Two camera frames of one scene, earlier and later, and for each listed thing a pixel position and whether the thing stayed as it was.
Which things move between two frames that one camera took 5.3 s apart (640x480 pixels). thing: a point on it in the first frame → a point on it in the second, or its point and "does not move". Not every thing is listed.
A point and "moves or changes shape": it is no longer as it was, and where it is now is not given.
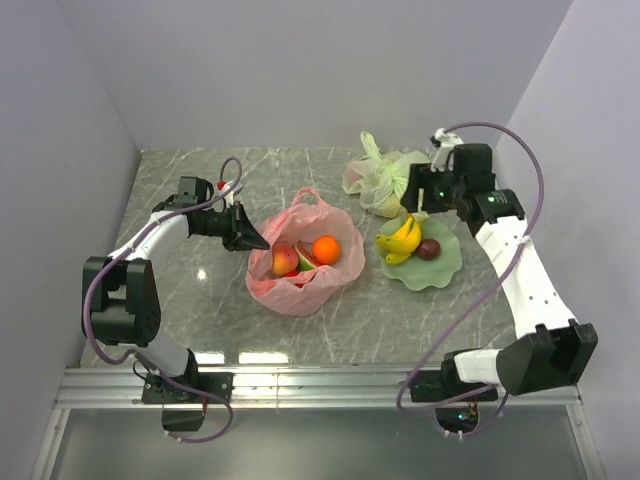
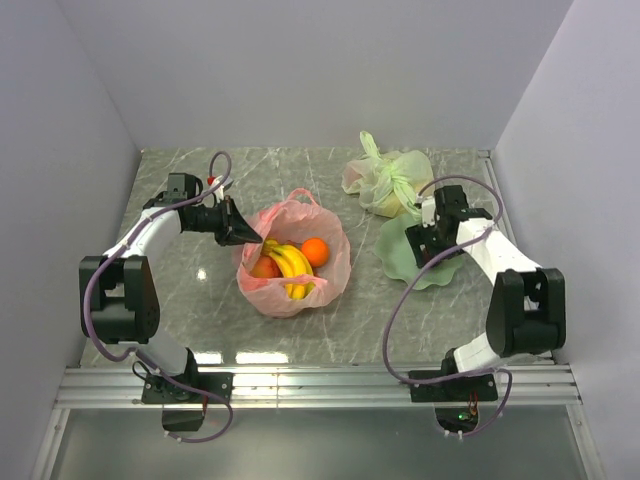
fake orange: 326,249 moves or changes shape
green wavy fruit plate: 420,273 does not move
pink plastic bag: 304,219 moves or changes shape
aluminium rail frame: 120,388 does not move
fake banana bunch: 402,243 → 294,263
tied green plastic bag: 380,179 does not move
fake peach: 284,260 → 266,267
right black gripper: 421,177 → 418,236
